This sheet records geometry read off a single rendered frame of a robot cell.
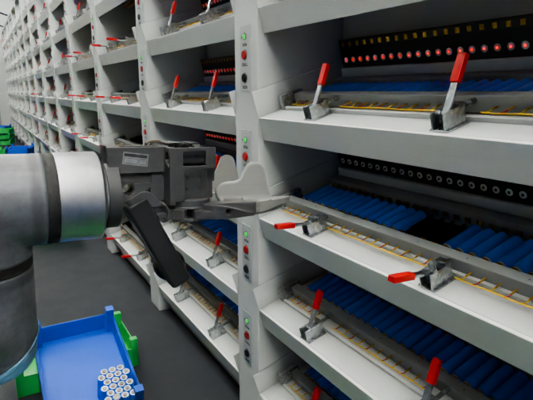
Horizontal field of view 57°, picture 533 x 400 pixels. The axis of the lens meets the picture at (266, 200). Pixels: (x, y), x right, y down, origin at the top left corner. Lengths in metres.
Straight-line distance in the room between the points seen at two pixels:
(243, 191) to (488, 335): 0.32
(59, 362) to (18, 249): 0.90
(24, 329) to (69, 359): 0.85
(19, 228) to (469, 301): 0.49
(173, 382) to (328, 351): 0.58
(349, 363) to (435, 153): 0.40
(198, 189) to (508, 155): 0.33
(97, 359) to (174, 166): 0.93
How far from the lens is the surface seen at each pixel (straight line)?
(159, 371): 1.42
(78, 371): 1.36
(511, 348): 0.60
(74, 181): 0.49
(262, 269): 1.01
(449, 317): 0.65
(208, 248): 1.37
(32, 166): 0.50
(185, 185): 0.54
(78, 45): 2.98
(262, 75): 0.95
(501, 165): 0.57
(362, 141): 0.71
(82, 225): 0.50
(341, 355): 0.88
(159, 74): 1.61
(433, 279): 0.65
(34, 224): 0.49
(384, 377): 0.83
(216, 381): 1.36
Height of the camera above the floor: 0.73
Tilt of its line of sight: 13 degrees down
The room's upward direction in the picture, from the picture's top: straight up
